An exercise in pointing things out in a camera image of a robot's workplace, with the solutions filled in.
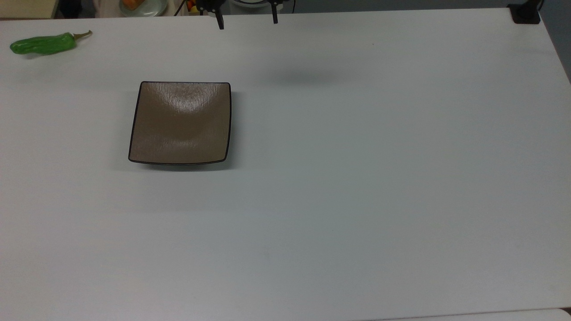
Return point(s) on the black table clamp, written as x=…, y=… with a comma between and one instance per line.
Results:
x=525, y=14

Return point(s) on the green chili pepper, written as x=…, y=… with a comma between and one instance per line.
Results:
x=44, y=44

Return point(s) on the white round base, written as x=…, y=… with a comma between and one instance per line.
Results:
x=250, y=2

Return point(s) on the beige wooden board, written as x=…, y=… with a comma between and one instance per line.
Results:
x=26, y=8

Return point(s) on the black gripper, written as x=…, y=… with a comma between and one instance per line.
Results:
x=208, y=4

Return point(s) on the square brown ceramic plate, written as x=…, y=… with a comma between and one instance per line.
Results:
x=180, y=125

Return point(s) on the yellow and red fruits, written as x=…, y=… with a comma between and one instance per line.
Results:
x=191, y=6

